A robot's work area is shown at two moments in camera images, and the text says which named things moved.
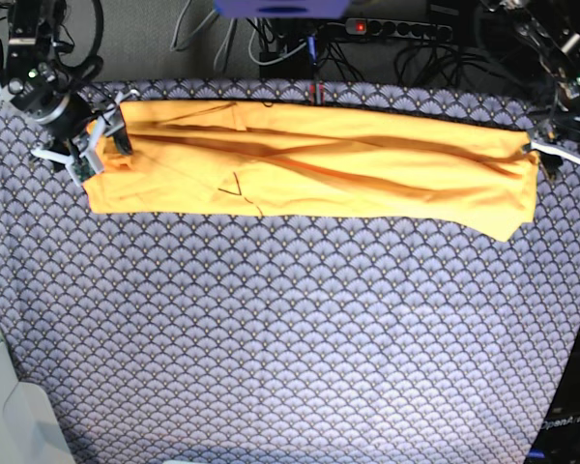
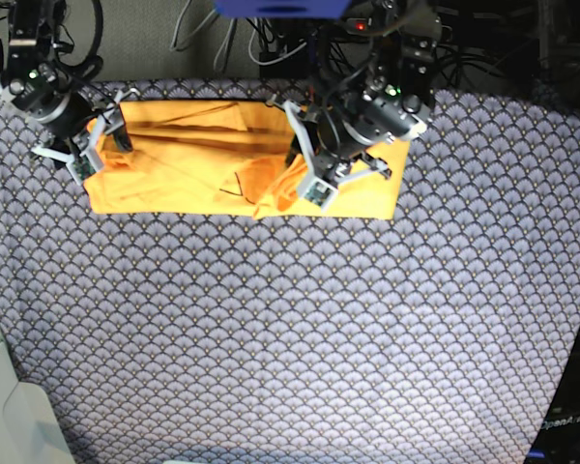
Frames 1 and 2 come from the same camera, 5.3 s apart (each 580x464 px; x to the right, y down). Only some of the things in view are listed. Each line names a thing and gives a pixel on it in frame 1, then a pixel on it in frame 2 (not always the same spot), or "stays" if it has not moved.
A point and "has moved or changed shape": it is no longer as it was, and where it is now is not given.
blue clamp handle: (311, 47) stays
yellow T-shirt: (241, 158) has moved or changed shape
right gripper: (579, 146) to (321, 185)
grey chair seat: (18, 424) stays
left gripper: (86, 146) stays
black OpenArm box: (569, 433) stays
